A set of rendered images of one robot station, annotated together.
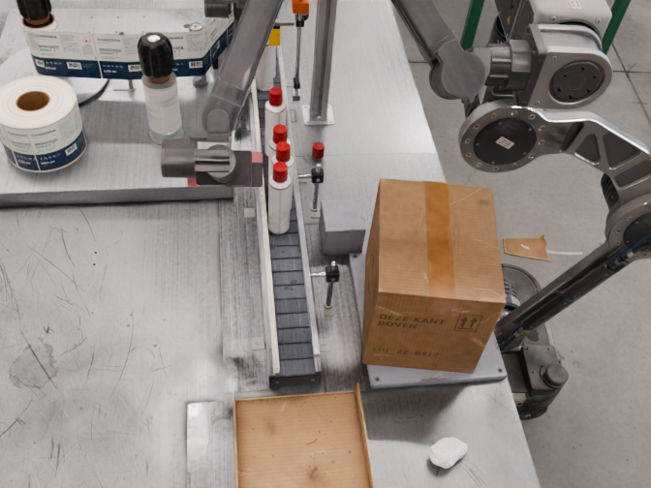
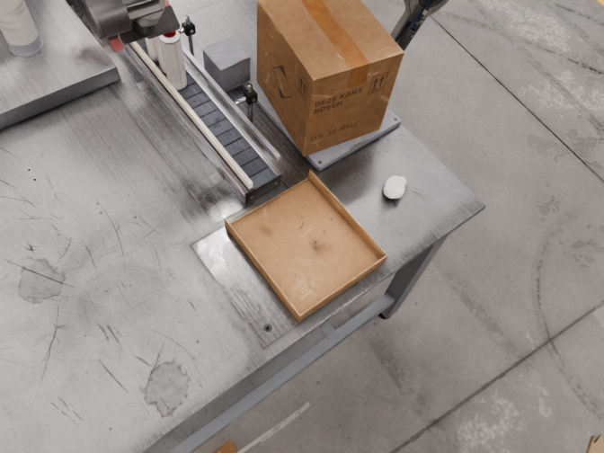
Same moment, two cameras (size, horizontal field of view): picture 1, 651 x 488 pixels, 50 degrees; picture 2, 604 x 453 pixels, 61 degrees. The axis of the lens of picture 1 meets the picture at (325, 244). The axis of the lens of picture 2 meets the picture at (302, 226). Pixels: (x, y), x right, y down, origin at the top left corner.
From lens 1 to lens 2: 42 cm
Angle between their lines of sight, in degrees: 21
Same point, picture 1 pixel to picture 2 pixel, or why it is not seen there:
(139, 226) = (54, 132)
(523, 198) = not seen: hidden behind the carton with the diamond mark
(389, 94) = not seen: outside the picture
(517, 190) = not seen: hidden behind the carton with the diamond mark
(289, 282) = (214, 121)
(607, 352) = (404, 109)
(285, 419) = (272, 220)
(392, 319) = (324, 102)
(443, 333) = (360, 101)
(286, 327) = (235, 155)
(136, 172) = (22, 88)
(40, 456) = (98, 342)
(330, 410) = (299, 199)
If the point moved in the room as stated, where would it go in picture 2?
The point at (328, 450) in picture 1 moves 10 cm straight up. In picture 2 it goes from (316, 226) to (321, 203)
